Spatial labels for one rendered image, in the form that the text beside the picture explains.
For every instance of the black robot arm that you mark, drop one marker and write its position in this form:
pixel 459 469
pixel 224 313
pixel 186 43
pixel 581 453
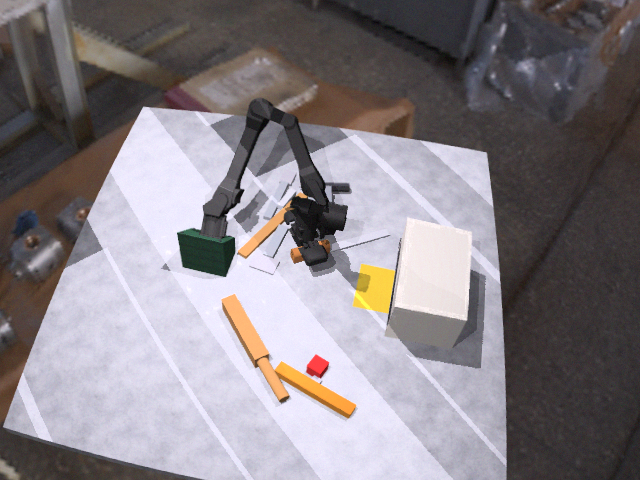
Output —
pixel 330 216

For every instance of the orange bar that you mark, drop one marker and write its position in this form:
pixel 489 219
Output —
pixel 266 231
pixel 315 390

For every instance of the black screwdriver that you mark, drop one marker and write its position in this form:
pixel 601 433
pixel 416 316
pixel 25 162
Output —
pixel 337 186

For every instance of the brown cylinder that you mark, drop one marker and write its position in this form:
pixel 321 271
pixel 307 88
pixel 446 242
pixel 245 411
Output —
pixel 296 256

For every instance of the orange block with cylindrical handle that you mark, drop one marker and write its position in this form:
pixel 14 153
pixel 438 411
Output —
pixel 252 344

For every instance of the red block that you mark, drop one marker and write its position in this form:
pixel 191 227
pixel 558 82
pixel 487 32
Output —
pixel 317 366

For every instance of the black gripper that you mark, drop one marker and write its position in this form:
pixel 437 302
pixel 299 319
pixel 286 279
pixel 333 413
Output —
pixel 312 253

